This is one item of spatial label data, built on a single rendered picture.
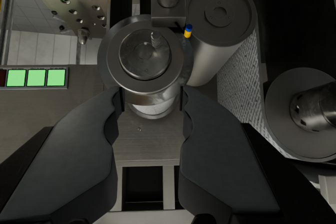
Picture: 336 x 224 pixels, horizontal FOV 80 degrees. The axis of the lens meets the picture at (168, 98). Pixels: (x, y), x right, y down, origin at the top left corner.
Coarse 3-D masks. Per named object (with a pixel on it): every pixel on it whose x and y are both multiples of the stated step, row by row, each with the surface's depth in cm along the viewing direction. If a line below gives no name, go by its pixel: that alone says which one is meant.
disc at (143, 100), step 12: (120, 24) 32; (108, 36) 31; (180, 36) 32; (192, 60) 31; (108, 72) 30; (180, 72) 31; (108, 84) 30; (180, 84) 30; (132, 96) 30; (144, 96) 30; (156, 96) 30; (168, 96) 30
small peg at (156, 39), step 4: (152, 32) 27; (156, 32) 27; (152, 36) 26; (156, 36) 26; (160, 36) 27; (152, 40) 27; (156, 40) 27; (160, 40) 27; (152, 44) 28; (156, 44) 28; (160, 44) 29; (156, 48) 29
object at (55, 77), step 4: (48, 72) 63; (52, 72) 63; (56, 72) 63; (60, 72) 63; (64, 72) 63; (48, 76) 62; (52, 76) 62; (56, 76) 62; (60, 76) 62; (48, 80) 62; (52, 80) 62; (56, 80) 62; (60, 80) 62; (48, 84) 62; (52, 84) 62; (56, 84) 62; (60, 84) 62
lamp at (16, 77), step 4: (8, 72) 62; (12, 72) 62; (16, 72) 62; (20, 72) 62; (24, 72) 62; (8, 76) 62; (12, 76) 62; (16, 76) 62; (20, 76) 62; (24, 76) 62; (8, 80) 62; (12, 80) 62; (16, 80) 62; (20, 80) 62; (8, 84) 62; (12, 84) 62; (16, 84) 62; (20, 84) 62
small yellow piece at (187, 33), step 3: (177, 24) 29; (189, 24) 26; (180, 27) 29; (186, 27) 26; (189, 27) 26; (180, 30) 29; (186, 30) 26; (189, 30) 26; (183, 33) 28; (186, 33) 27; (189, 33) 27; (186, 36) 28; (189, 36) 28
